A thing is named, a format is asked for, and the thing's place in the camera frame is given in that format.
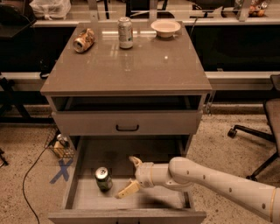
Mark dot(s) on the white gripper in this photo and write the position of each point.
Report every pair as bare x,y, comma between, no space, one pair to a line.
143,174

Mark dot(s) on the green soda can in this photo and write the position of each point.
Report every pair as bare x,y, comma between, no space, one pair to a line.
103,179

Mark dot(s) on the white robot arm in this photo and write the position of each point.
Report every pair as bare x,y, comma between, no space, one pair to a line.
260,199

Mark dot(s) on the closed top drawer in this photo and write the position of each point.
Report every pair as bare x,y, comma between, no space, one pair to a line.
104,123

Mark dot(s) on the open middle drawer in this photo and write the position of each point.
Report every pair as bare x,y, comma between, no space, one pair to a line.
85,203

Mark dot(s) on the grey drawer cabinet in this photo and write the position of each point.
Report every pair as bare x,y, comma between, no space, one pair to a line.
154,75

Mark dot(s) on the orange can lying down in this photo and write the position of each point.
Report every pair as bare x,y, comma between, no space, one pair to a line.
84,40

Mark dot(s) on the white green upright can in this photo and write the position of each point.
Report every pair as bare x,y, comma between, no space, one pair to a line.
125,32

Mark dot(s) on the blue tape cross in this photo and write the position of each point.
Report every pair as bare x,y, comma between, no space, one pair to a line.
63,172

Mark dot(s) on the white bowl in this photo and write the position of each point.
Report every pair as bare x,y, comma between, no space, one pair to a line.
165,28

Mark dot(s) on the black office chair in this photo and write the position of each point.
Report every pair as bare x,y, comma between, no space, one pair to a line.
272,111

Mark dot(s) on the white plastic bag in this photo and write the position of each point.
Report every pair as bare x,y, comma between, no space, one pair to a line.
50,9

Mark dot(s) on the fruit pile on shelf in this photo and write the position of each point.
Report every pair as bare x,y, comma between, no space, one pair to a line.
257,8

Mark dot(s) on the black drawer handle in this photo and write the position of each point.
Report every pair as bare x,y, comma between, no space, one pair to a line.
127,128

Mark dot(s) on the wire basket with items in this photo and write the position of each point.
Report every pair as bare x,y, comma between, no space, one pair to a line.
58,145

